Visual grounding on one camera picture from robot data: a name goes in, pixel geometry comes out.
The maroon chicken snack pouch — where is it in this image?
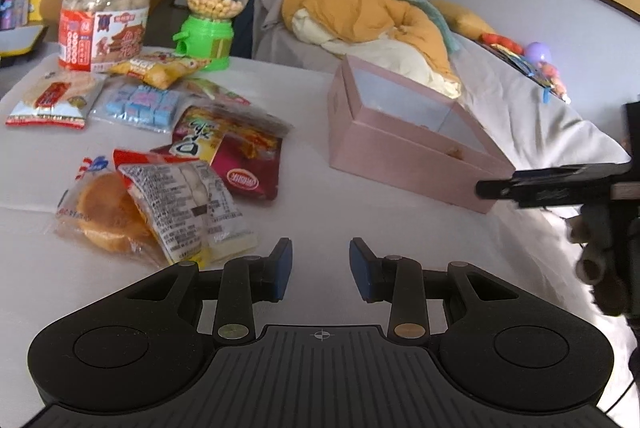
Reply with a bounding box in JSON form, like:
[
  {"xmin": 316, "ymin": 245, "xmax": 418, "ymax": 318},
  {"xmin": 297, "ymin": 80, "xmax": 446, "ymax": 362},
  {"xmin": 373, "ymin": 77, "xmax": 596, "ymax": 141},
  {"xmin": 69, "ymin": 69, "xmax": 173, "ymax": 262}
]
[{"xmin": 154, "ymin": 103, "xmax": 293, "ymax": 201}]

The white table cloth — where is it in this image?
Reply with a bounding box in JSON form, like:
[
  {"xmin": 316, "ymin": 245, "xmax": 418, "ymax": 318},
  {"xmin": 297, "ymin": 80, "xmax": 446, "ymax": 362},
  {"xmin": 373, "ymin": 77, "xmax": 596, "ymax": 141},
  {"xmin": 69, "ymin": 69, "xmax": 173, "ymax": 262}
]
[{"xmin": 1, "ymin": 60, "xmax": 639, "ymax": 427}]

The clear red-edged snack packet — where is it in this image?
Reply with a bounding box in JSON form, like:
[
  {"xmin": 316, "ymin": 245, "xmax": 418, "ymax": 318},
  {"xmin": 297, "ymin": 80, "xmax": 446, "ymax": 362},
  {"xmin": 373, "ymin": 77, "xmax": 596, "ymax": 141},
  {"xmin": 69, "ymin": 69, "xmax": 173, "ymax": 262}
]
[{"xmin": 113, "ymin": 149, "xmax": 258, "ymax": 268}]

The rice cracker packet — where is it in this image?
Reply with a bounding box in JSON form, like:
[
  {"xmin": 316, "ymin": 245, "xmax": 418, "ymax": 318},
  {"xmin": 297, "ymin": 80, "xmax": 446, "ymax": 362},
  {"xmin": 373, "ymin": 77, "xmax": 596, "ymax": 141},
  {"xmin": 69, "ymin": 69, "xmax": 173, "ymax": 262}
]
[{"xmin": 6, "ymin": 71, "xmax": 107, "ymax": 129}]

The pink cardboard box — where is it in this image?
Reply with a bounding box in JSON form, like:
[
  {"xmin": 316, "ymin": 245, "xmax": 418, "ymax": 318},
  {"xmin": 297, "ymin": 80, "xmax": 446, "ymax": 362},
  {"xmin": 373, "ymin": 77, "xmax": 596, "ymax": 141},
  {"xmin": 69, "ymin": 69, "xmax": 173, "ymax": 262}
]
[{"xmin": 328, "ymin": 56, "xmax": 514, "ymax": 214}]

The round bread packet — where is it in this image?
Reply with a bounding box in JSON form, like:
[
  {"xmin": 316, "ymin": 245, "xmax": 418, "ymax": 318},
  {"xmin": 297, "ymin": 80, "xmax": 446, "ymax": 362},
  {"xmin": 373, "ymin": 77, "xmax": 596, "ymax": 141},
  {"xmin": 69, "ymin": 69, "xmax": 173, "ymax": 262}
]
[{"xmin": 52, "ymin": 155, "xmax": 166, "ymax": 268}]

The yellow snack packet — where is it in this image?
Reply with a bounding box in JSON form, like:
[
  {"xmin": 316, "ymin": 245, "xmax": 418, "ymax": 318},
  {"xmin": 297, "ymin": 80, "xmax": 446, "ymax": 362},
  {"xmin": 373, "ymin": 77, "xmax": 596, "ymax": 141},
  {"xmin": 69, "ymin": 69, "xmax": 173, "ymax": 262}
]
[{"xmin": 108, "ymin": 51, "xmax": 210, "ymax": 90}]

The large peanut jar red label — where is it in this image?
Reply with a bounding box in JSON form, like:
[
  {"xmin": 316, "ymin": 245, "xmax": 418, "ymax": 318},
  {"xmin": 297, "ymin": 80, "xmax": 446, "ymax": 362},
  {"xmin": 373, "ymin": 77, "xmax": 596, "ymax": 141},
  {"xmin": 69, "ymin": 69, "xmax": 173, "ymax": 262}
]
[{"xmin": 58, "ymin": 0, "xmax": 150, "ymax": 72}]

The green gumball candy dispenser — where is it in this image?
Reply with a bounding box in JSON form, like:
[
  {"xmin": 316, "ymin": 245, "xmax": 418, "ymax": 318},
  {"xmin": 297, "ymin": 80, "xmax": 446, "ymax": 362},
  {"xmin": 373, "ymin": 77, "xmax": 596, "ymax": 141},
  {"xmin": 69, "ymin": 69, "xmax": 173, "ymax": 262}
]
[{"xmin": 172, "ymin": 0, "xmax": 248, "ymax": 71}]

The yellow and cream quilt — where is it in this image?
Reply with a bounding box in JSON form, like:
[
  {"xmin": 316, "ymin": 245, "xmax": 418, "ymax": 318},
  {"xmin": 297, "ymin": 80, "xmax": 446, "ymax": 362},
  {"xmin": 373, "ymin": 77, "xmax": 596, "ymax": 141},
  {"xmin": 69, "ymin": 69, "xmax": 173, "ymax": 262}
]
[{"xmin": 281, "ymin": 0, "xmax": 462, "ymax": 99}]

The blue candy bag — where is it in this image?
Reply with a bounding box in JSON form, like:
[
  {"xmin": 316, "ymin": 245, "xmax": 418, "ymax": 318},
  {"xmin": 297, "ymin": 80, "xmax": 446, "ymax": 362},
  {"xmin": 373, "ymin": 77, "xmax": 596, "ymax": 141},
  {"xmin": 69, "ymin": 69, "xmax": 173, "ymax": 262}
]
[{"xmin": 90, "ymin": 76, "xmax": 188, "ymax": 133}]

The pile of colourful toys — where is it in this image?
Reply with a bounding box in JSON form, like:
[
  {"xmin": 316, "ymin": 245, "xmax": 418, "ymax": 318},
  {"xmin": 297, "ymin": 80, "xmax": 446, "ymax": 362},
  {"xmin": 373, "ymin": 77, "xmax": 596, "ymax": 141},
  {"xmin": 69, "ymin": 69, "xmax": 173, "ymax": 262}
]
[{"xmin": 477, "ymin": 33, "xmax": 572, "ymax": 104}]

